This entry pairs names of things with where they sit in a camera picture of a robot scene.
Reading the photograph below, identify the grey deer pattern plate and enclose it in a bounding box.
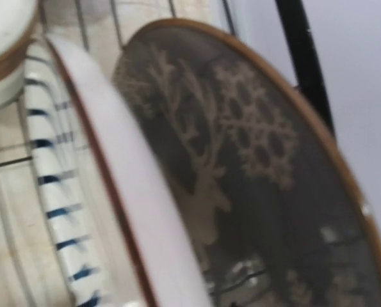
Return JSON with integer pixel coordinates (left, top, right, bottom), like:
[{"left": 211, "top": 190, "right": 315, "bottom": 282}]
[{"left": 113, "top": 18, "right": 381, "bottom": 306}]

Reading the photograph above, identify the black white striped plate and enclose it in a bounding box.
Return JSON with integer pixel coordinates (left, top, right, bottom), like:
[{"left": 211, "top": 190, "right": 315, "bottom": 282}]
[{"left": 24, "top": 36, "right": 211, "bottom": 306}]

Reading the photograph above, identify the white and brown cup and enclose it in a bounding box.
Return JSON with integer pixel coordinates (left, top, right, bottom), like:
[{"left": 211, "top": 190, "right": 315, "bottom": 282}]
[{"left": 0, "top": 0, "right": 38, "bottom": 108}]

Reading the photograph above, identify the black wire dish rack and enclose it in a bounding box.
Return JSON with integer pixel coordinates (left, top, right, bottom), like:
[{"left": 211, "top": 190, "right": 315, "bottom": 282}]
[{"left": 0, "top": 1, "right": 331, "bottom": 306}]

